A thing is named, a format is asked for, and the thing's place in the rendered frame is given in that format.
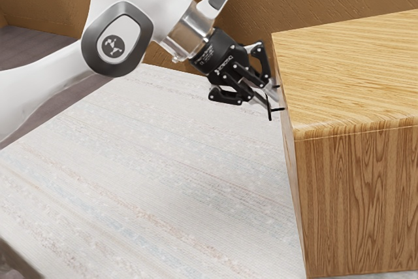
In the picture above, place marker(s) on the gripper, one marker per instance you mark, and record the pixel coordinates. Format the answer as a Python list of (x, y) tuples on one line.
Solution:
[(214, 55)]

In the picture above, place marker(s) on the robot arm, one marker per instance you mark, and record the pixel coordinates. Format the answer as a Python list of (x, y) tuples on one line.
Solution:
[(65, 63)]

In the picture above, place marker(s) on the wooden drawer cabinet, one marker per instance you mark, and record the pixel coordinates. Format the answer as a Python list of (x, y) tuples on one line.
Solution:
[(349, 135)]

